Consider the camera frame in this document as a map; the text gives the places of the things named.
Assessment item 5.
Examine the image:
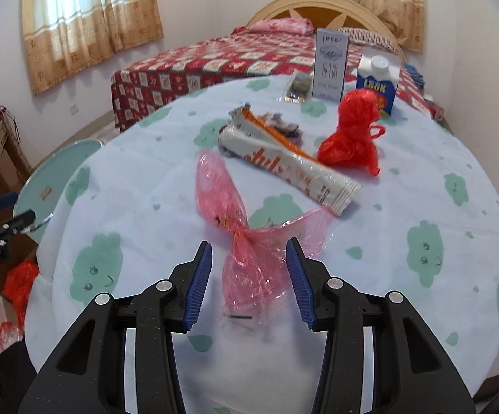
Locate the red-orange mesh bag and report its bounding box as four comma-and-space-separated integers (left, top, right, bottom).
316, 88, 387, 178

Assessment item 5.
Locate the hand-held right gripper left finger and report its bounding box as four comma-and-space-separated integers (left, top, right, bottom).
19, 241, 213, 414

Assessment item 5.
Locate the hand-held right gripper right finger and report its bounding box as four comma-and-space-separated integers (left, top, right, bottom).
285, 238, 477, 414

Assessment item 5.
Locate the dark cloth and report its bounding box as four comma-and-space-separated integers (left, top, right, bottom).
0, 341, 40, 414

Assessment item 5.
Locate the small red plastic wrapper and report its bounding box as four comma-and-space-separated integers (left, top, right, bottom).
0, 321, 26, 350

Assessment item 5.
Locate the wide beige patterned curtain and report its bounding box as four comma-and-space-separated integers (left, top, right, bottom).
21, 0, 165, 96

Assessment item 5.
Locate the red plastic bag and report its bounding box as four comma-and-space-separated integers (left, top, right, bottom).
3, 260, 40, 312

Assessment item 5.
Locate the pink clear plastic bag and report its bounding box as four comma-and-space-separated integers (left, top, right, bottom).
195, 150, 335, 327

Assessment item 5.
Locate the long white orange wrapper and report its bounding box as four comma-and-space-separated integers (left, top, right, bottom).
217, 106, 363, 217

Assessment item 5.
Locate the striped pillow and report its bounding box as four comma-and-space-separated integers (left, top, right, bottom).
338, 27, 405, 57

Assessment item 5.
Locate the narrow beige patterned curtain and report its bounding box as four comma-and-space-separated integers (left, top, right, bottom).
292, 0, 427, 55

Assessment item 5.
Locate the bed with red patterned quilt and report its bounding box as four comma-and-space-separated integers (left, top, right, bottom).
111, 30, 406, 135

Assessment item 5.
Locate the tall white box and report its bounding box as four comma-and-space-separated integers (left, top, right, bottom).
311, 28, 351, 101

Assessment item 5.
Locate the blue milk carton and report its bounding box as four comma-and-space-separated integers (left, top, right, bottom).
356, 54, 401, 117

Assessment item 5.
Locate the teal enamel basin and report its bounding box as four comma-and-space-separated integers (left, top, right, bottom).
13, 138, 106, 243

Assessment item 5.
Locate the cream wooden headboard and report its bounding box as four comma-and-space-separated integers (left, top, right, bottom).
247, 0, 406, 59

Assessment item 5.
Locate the pink pillow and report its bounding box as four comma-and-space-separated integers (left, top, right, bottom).
232, 17, 313, 37

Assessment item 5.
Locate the blue cloth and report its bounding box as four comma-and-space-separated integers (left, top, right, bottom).
402, 64, 425, 89

